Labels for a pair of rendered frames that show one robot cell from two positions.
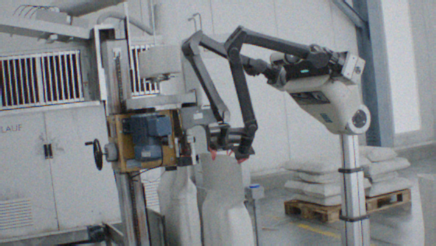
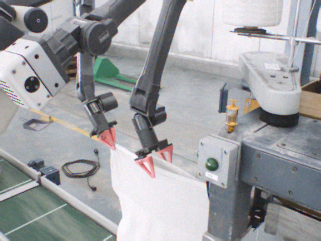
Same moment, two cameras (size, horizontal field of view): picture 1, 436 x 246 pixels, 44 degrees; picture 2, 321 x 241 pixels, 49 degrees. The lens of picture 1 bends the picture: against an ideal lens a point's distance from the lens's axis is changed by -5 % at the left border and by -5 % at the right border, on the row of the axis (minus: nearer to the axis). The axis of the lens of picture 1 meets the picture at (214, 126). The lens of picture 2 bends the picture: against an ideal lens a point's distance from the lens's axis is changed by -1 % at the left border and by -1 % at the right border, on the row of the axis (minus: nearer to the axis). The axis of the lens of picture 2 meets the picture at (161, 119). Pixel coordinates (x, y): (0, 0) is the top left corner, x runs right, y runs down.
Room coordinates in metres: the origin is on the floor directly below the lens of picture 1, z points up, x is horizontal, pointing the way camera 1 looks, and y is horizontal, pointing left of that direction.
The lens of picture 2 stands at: (3.87, -0.44, 1.63)
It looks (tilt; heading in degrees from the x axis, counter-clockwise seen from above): 21 degrees down; 155
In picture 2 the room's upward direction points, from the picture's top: 1 degrees clockwise
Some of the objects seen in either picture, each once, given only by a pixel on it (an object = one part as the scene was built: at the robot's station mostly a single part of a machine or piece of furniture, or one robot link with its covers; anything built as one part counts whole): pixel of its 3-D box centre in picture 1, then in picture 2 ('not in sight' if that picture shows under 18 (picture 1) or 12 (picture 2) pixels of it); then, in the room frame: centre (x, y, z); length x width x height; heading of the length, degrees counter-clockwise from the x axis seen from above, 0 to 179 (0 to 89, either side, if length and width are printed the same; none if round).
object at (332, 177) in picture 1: (321, 173); not in sight; (5.98, -1.10, 0.44); 0.66 x 0.42 x 0.14; 18
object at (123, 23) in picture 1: (125, 43); not in sight; (5.19, 0.74, 1.95); 0.30 x 0.01 x 0.48; 23
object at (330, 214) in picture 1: (348, 201); not in sight; (6.12, -1.40, 0.07); 1.20 x 0.82 x 0.14; 115
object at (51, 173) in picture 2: not in sight; (40, 172); (1.47, -0.30, 0.35); 0.30 x 0.15 x 0.15; 23
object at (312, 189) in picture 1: (336, 185); not in sight; (5.81, -1.22, 0.32); 0.66 x 0.43 x 0.15; 115
